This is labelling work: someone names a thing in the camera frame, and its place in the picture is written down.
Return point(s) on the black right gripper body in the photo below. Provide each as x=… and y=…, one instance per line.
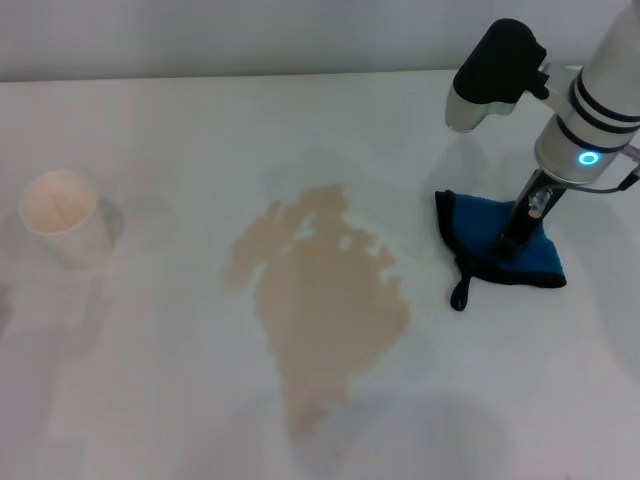
x=536, y=200

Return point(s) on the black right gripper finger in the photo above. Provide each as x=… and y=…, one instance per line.
x=511, y=246

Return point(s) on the blue rag with black trim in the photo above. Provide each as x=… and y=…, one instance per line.
x=475, y=230

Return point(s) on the brown water stain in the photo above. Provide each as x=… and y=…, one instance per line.
x=320, y=300

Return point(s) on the white paper cup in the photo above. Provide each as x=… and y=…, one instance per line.
x=65, y=220

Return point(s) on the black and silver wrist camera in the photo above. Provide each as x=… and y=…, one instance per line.
x=495, y=65

